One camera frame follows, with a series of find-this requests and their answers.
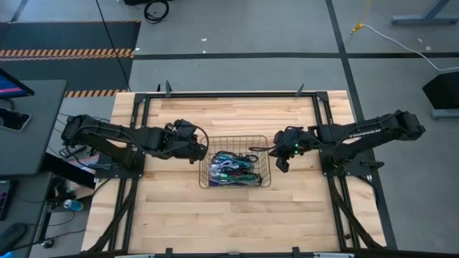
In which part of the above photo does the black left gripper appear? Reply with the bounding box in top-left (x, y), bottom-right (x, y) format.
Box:
top-left (157, 119), bottom-right (209, 166)

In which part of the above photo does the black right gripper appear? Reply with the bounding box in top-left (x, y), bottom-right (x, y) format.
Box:
top-left (268, 125), bottom-right (313, 174)

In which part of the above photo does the teal braided cable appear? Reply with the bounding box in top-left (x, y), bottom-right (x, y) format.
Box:
top-left (212, 151), bottom-right (248, 169)

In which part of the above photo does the fat white grey cable bundle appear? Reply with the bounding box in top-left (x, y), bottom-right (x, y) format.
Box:
top-left (210, 160), bottom-right (240, 173)

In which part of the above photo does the thick black cable bundle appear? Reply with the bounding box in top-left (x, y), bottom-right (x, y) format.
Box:
top-left (236, 153), bottom-right (260, 164)

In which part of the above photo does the gold wire basket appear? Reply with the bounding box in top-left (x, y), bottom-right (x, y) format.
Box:
top-left (198, 134), bottom-right (273, 190)

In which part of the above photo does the green braided cable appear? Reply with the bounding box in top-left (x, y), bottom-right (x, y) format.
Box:
top-left (217, 172), bottom-right (263, 186)

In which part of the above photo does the black power adapter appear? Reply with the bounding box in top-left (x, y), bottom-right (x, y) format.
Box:
top-left (59, 145), bottom-right (87, 158)

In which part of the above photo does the black flat panel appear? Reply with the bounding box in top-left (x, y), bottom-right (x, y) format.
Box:
top-left (41, 153), bottom-right (98, 190)

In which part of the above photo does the clear water bottle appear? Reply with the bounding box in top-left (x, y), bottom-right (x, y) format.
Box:
top-left (62, 199), bottom-right (85, 212)

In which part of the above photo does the dark grey desk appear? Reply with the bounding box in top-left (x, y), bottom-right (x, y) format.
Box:
top-left (0, 79), bottom-right (67, 176)

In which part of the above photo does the grey stand foot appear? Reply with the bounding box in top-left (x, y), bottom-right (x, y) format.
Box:
top-left (430, 108), bottom-right (459, 121)

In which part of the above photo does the low grey side desk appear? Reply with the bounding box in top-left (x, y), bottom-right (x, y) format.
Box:
top-left (0, 171), bottom-right (55, 258)

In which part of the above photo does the black hazard-striped floor mat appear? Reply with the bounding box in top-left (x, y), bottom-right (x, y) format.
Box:
top-left (0, 20), bottom-right (142, 98)

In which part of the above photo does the black box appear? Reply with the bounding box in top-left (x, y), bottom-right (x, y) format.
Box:
top-left (422, 70), bottom-right (459, 110)

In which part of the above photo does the black smartphone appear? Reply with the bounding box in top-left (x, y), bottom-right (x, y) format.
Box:
top-left (0, 107), bottom-right (32, 132)

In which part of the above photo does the dark keyboard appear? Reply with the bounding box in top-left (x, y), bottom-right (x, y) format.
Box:
top-left (0, 180), bottom-right (15, 221)

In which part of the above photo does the computer monitor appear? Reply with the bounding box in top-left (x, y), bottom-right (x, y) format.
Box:
top-left (0, 68), bottom-right (36, 100)

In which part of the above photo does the black computer mouse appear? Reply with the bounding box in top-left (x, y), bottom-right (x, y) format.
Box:
top-left (0, 222), bottom-right (28, 248)

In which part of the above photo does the grey metal table leg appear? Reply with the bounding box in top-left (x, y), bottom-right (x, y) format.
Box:
top-left (390, 0), bottom-right (459, 26)

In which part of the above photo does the black left wrist camera cable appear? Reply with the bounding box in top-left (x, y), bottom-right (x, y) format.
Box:
top-left (186, 123), bottom-right (211, 151)

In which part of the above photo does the black aluminium table frame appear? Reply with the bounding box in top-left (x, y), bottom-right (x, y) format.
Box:
top-left (85, 91), bottom-right (399, 258)

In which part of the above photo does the coiled black floor cable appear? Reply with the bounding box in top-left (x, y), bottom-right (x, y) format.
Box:
top-left (143, 0), bottom-right (170, 25)

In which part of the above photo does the long black floor cable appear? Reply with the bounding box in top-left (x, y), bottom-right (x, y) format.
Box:
top-left (95, 0), bottom-right (132, 92)

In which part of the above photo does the yellow cable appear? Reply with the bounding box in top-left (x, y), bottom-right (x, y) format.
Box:
top-left (351, 0), bottom-right (374, 35)

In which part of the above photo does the white floor cable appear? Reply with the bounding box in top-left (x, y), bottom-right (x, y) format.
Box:
top-left (361, 23), bottom-right (459, 72)

